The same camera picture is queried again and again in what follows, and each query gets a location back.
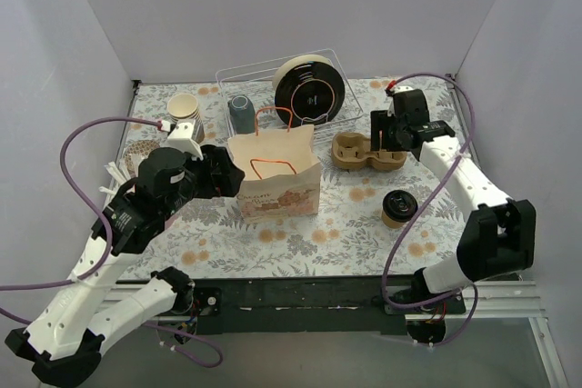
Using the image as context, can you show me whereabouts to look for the paper takeout bag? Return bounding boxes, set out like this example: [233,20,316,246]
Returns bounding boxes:
[228,117,322,224]

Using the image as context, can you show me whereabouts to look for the stack of paper cups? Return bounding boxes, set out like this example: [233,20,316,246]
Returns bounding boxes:
[166,93,205,143]

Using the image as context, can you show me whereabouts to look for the black coffee lid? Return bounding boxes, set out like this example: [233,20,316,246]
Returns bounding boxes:
[382,190,418,223]

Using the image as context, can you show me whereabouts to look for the brown paper cup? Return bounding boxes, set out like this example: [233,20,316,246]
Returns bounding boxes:
[381,212,409,229]

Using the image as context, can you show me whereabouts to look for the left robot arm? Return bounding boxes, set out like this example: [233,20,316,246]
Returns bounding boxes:
[5,144,245,387]

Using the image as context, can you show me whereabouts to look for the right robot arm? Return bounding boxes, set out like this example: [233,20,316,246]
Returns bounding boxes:
[371,84,537,313]

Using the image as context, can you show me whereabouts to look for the cardboard cup carrier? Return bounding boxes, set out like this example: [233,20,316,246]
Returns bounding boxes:
[331,132,407,172]

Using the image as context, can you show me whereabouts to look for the patterned small bowl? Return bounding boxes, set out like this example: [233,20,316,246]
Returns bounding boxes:
[123,140,160,174]

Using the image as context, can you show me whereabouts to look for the teal ceramic cup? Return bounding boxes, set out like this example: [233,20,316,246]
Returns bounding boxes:
[228,95,256,134]

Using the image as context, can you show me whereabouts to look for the floral table mat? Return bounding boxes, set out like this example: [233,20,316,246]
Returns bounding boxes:
[121,77,464,281]

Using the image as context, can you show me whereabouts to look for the black round plate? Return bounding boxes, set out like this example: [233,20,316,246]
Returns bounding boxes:
[274,62,346,127]

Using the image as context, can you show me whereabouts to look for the white wrapped straws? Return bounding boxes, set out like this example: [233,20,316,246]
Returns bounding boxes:
[99,160,135,202]

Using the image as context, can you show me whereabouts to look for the cream plate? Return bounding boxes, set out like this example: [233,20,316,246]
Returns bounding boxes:
[272,54,333,90]

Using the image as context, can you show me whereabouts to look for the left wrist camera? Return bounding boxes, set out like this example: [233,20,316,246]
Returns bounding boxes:
[166,122,203,160]

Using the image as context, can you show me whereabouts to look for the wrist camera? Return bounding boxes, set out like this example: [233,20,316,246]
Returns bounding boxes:
[166,122,203,160]
[385,81,415,97]

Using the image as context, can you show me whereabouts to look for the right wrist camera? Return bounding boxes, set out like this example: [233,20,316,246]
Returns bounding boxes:
[385,81,415,97]

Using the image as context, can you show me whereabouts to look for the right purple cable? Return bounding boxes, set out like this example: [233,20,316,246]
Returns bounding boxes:
[380,72,478,346]

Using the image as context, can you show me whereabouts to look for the clear wire dish rack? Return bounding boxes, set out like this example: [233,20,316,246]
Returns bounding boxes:
[216,49,363,144]

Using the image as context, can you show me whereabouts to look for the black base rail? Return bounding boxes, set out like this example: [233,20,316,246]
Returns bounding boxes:
[140,274,469,334]

